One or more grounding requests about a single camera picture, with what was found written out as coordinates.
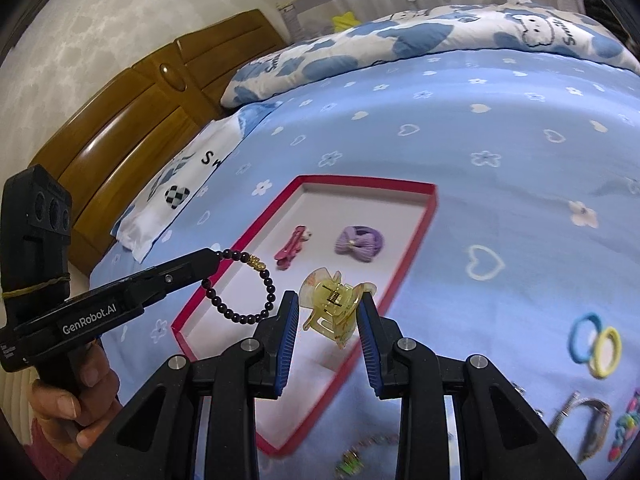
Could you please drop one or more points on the wooden headboard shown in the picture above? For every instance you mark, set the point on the wooden headboard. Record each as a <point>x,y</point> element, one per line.
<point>125,110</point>

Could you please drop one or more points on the yellow hair claw clip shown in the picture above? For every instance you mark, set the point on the yellow hair claw clip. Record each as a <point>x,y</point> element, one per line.
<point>330,300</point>

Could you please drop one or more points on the purple bow scrunchie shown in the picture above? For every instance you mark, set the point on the purple bow scrunchie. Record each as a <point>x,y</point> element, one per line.
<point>357,245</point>

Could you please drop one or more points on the blue cartoon print quilt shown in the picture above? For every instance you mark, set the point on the blue cartoon print quilt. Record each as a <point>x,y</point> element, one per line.
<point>400,35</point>

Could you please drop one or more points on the blue patterned bed sheet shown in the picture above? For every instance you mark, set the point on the blue patterned bed sheet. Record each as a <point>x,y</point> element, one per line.
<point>500,185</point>

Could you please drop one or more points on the gold band wristwatch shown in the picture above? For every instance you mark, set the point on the gold band wristwatch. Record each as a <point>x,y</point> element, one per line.
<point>597,425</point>

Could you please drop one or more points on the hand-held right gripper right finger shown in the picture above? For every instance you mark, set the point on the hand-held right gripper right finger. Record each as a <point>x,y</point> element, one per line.
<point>367,345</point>

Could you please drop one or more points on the white and blue pillow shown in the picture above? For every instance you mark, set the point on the white and blue pillow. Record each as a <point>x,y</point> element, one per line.
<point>190,170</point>

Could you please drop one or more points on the red shallow box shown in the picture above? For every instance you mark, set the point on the red shallow box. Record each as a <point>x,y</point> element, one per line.
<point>375,215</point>

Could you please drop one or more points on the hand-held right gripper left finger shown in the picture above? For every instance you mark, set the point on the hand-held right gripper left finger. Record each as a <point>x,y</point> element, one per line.
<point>286,345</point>

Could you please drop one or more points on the grey bed rail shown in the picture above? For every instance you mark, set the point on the grey bed rail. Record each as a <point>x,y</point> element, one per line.
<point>375,0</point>

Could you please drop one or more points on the person's left hand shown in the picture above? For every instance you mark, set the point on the person's left hand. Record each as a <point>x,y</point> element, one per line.
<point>75,405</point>

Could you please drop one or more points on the pink hair clip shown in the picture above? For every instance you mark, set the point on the pink hair clip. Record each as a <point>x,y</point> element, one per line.
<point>292,247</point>

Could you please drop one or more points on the yellow star toy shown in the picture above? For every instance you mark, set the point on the yellow star toy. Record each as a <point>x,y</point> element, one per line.
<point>346,21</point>

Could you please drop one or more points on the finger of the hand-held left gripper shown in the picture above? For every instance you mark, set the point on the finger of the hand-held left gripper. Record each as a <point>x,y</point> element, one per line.
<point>180,272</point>

